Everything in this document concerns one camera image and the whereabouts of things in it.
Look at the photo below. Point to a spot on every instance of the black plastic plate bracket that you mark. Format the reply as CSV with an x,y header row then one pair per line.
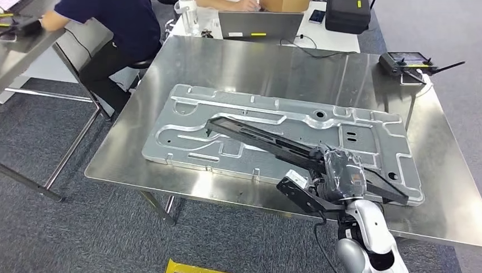
x,y
263,139

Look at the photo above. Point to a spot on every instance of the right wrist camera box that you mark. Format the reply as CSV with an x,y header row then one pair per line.
x,y
295,179

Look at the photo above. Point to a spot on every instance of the aluminium fixture plate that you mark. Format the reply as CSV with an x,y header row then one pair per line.
x,y
233,109

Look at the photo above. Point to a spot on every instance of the person's hand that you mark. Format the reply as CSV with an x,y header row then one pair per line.
x,y
241,4

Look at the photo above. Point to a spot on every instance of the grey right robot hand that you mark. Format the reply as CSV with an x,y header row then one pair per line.
x,y
344,173

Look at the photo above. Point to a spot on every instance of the cardboard box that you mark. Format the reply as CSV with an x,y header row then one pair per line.
x,y
286,4

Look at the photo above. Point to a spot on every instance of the black carry case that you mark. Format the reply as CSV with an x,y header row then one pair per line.
x,y
348,17

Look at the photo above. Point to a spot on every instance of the stainless steel workbench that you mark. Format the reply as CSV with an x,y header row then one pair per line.
x,y
244,68

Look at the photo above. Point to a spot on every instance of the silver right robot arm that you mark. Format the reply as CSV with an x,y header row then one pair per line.
x,y
369,226

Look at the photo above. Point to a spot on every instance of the small black keys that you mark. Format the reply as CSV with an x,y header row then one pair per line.
x,y
207,34

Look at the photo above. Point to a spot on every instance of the black remote controller antennas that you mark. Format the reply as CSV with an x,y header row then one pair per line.
x,y
399,62

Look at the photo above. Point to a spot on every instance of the smartphone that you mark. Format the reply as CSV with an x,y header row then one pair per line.
x,y
317,16

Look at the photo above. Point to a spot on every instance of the person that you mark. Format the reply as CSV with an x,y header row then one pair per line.
x,y
113,22

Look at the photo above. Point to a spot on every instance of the white desk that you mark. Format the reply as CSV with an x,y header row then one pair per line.
x,y
339,43

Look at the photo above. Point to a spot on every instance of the grey laptop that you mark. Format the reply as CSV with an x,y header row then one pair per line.
x,y
260,24

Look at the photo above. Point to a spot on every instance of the person's forearm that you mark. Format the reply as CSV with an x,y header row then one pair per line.
x,y
54,20

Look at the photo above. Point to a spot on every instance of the steel side table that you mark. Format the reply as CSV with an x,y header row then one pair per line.
x,y
22,56

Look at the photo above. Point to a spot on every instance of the clear plastic bottle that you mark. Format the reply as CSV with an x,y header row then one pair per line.
x,y
188,19

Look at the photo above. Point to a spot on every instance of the black stool seat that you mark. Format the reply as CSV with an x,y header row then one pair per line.
x,y
141,64

